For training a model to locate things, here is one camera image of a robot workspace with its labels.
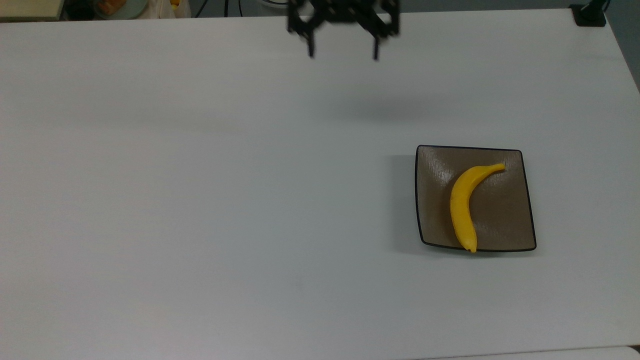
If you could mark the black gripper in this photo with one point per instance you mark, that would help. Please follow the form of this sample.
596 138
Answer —
345 10

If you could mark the yellow banana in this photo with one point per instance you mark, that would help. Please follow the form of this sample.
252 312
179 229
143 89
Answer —
462 210

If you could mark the teal round plate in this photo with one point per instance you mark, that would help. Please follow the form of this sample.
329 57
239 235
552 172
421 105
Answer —
131 9

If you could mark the square brown ceramic plate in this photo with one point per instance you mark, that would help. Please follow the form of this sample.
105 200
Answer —
505 215

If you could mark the small yellow object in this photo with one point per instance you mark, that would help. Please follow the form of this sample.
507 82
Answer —
174 4

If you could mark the white plastic bag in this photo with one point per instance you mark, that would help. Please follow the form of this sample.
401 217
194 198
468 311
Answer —
160 9

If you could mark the orange food item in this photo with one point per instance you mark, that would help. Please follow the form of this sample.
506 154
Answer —
111 6

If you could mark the light wooden box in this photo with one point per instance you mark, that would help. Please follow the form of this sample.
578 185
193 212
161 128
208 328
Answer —
30 9

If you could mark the black clamp mount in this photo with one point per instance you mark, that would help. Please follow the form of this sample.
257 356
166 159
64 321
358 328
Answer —
589 15

